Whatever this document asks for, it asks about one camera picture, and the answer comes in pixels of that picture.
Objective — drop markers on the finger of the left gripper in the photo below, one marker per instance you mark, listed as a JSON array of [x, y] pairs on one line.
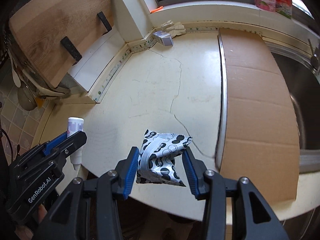
[[72, 143], [49, 145]]

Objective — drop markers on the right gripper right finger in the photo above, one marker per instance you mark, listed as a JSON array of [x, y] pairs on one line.
[[252, 217]]

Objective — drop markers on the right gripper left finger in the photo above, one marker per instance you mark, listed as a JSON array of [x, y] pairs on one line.
[[69, 218]]

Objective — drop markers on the white small bottle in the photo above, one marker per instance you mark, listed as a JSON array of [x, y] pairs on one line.
[[75, 125]]

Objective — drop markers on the black white patterned wrapper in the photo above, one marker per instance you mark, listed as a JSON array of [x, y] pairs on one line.
[[156, 160]]

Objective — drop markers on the person left hand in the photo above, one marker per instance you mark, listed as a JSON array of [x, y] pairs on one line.
[[26, 231]]

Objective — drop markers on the brown cardboard sheet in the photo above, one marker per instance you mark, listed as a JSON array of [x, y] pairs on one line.
[[262, 141]]

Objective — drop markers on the wooden cutting board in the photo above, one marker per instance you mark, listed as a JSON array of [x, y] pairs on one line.
[[40, 25]]

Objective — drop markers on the small purple white box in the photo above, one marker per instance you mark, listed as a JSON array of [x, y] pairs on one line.
[[163, 38]]

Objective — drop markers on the crumpled white tissue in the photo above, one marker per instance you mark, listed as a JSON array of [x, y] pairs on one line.
[[174, 29]]

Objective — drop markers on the stainless steel sink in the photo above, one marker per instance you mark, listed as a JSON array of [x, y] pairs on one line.
[[303, 86]]

